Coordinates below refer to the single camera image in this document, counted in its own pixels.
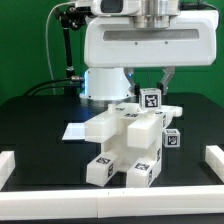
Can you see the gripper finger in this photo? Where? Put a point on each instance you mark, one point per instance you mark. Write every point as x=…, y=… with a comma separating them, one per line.
x=169, y=73
x=134, y=88

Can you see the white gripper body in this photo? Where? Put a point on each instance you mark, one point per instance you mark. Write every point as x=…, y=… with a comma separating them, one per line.
x=190, y=40

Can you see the white tagged cube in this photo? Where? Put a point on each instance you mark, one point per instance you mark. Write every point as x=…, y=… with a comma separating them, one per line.
x=150, y=98
x=171, y=138

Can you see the white chair back frame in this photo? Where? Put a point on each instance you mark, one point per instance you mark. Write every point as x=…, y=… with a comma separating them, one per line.
x=141, y=126

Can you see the white chair seat block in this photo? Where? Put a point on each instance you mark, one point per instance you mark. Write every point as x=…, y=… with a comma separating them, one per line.
x=127, y=156

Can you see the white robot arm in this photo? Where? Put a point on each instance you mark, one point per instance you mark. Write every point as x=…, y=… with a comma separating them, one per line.
x=111, y=84

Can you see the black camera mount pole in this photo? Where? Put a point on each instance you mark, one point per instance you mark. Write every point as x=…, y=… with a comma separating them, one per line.
x=70, y=19

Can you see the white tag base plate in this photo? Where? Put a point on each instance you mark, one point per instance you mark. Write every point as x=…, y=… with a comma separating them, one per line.
x=74, y=131

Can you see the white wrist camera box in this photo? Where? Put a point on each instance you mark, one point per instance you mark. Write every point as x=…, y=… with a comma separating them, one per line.
x=115, y=7

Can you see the white right wall bar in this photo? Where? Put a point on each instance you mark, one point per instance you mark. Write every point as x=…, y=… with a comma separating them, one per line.
x=214, y=157

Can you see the white wall bar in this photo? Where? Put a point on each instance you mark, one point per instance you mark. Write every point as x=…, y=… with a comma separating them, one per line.
x=7, y=165
x=108, y=203
x=214, y=157

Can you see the black overhead camera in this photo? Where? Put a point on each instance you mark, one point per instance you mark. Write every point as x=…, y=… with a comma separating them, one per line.
x=81, y=6

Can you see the white left wall bar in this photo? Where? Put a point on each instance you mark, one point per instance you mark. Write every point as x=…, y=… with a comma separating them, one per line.
x=7, y=165

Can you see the white front wall bar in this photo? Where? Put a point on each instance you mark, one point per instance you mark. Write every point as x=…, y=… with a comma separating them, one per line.
x=108, y=203

